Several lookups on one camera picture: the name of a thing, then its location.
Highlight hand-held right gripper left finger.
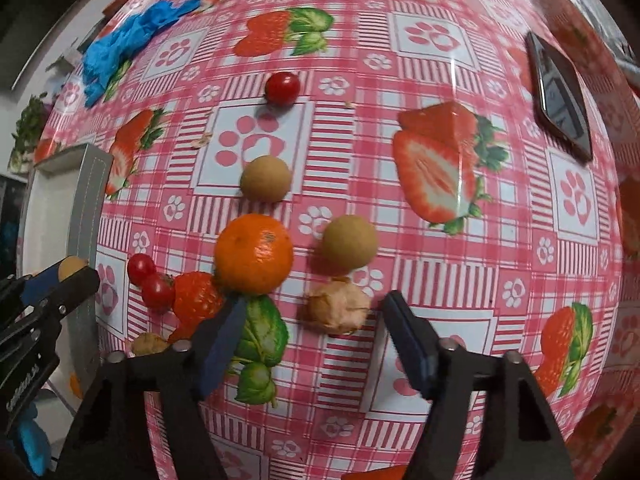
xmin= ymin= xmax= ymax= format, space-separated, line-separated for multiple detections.
xmin=55 ymin=296 xmax=247 ymax=480

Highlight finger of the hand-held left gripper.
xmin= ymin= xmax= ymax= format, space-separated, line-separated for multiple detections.
xmin=0 ymin=267 xmax=101 ymax=351
xmin=0 ymin=260 xmax=63 ymax=311

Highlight person's left hand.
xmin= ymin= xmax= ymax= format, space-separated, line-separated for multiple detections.
xmin=20 ymin=406 xmax=52 ymax=477

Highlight green potted plant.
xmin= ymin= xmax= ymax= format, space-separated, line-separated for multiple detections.
xmin=11 ymin=94 xmax=51 ymax=171

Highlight grey felt tray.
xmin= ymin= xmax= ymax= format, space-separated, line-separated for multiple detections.
xmin=17 ymin=142 xmax=115 ymax=441

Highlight black smartphone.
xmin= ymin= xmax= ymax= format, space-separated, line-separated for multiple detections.
xmin=526 ymin=31 xmax=594 ymax=163

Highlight dark cluttered shelf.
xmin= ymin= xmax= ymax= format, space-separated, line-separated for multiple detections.
xmin=0 ymin=175 xmax=26 ymax=281

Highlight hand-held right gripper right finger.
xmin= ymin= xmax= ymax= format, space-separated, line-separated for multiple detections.
xmin=384 ymin=290 xmax=576 ymax=480

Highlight red cherry tomato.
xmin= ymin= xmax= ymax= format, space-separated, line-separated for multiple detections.
xmin=127 ymin=253 xmax=157 ymax=286
xmin=141 ymin=274 xmax=176 ymax=311
xmin=264 ymin=71 xmax=301 ymax=107

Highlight tan walnut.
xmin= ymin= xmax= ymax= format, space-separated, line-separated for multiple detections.
xmin=131 ymin=332 xmax=170 ymax=358
xmin=306 ymin=280 xmax=372 ymax=335

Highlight blue rubber gloves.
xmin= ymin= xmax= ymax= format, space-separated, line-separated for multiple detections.
xmin=81 ymin=0 xmax=201 ymax=108

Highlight orange mandarin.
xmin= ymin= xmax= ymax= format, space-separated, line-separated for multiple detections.
xmin=215 ymin=213 xmax=294 ymax=295

